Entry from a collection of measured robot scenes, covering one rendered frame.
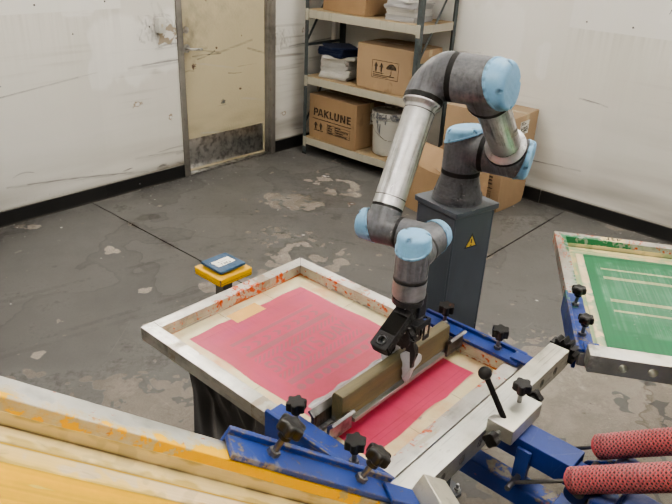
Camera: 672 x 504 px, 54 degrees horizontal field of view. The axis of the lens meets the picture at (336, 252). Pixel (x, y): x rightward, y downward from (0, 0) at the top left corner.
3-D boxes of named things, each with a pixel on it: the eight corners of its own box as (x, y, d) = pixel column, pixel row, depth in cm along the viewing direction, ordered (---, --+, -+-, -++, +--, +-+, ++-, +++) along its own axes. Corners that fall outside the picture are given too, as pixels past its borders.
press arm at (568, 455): (488, 442, 138) (491, 424, 136) (502, 428, 142) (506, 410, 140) (567, 487, 128) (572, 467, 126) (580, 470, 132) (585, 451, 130)
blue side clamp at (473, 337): (415, 336, 182) (417, 314, 179) (425, 329, 185) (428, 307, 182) (513, 384, 164) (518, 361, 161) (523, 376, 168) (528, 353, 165)
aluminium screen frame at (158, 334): (141, 339, 173) (140, 327, 171) (300, 267, 212) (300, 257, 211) (377, 505, 127) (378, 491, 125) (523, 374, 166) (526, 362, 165)
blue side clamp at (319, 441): (264, 435, 144) (264, 410, 141) (281, 424, 148) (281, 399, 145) (371, 512, 127) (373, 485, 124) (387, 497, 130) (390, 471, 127)
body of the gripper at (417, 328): (429, 339, 154) (435, 294, 149) (407, 355, 148) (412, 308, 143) (403, 327, 159) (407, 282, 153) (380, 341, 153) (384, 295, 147)
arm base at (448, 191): (457, 186, 214) (461, 157, 210) (492, 202, 203) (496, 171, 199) (422, 195, 206) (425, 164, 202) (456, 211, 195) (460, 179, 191)
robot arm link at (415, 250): (440, 230, 143) (424, 244, 136) (434, 275, 148) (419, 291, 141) (407, 221, 146) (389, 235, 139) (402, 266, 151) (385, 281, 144)
